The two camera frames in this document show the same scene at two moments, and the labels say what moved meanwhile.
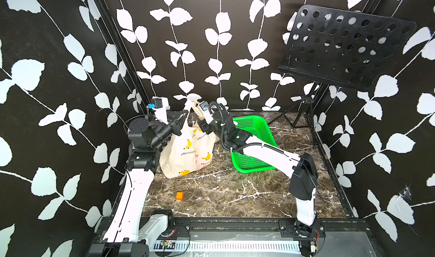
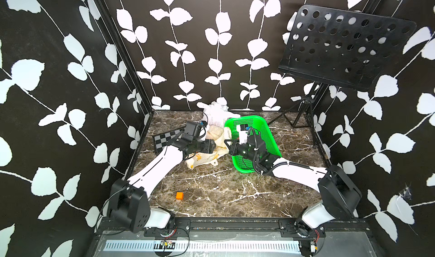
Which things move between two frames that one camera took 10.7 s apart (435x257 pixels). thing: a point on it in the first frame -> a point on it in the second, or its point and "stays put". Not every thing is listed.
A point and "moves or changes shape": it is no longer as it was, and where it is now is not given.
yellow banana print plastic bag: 192,150 moves or changes shape
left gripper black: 175,125 -> 208,146
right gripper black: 205,127 -> 234,150
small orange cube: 179,196 stays put
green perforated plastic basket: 257,127 stays put
